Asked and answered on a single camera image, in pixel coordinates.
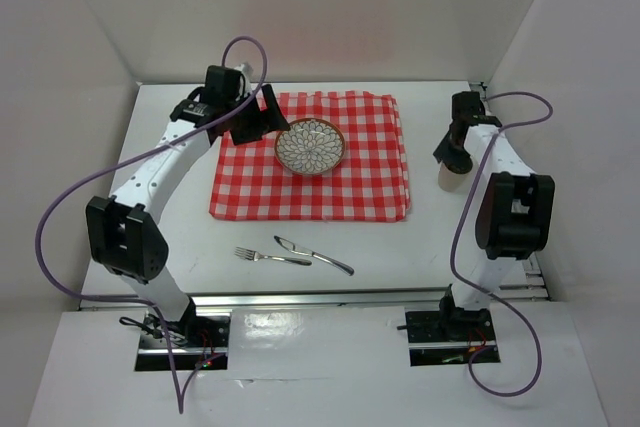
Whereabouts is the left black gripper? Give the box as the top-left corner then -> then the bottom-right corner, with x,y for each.
224,83 -> 289,145

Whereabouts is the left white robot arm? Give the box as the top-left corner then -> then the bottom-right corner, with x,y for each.
85,63 -> 289,346

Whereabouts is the red white checkered cloth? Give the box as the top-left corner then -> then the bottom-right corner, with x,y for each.
209,91 -> 411,222

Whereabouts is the brown paper cup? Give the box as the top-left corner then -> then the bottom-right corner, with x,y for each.
438,163 -> 469,193

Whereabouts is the patterned plate brown rim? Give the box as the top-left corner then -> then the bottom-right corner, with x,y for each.
274,118 -> 346,176

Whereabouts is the silver fork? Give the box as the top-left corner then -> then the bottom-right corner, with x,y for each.
234,247 -> 312,266

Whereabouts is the aluminium rail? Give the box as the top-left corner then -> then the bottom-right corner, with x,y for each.
78,287 -> 451,311
464,113 -> 555,292

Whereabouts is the aluminium right side rail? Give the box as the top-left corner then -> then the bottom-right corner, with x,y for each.
464,113 -> 555,292

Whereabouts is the silver table knife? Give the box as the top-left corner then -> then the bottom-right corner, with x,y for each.
274,235 -> 355,276

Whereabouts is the aluminium front rail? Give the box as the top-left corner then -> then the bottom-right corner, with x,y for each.
78,287 -> 451,311

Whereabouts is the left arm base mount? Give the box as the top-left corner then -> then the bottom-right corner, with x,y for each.
119,314 -> 231,372

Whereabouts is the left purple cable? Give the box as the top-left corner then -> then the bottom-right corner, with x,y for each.
33,36 -> 269,416

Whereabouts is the purple cable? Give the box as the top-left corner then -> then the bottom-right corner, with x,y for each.
449,91 -> 554,398
33,36 -> 269,416

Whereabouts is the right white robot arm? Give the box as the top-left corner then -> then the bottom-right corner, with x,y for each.
433,91 -> 555,342

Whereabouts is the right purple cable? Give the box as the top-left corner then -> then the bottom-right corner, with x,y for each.
449,91 -> 554,398

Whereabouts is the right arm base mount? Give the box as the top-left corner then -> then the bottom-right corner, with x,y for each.
396,311 -> 501,367

